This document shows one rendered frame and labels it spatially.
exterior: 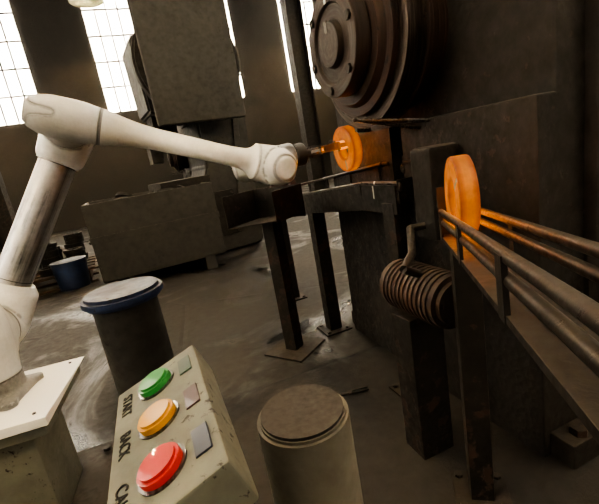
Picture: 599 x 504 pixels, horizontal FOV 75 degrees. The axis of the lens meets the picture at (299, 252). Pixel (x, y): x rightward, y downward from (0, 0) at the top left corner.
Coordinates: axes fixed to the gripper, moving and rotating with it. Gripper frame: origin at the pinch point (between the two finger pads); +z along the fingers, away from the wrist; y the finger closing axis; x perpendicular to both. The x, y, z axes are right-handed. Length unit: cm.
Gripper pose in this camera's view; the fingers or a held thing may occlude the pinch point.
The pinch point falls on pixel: (345, 143)
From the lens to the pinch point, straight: 144.6
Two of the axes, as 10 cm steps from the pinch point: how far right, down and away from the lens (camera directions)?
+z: 9.1, -2.8, 3.1
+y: 3.7, 1.6, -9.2
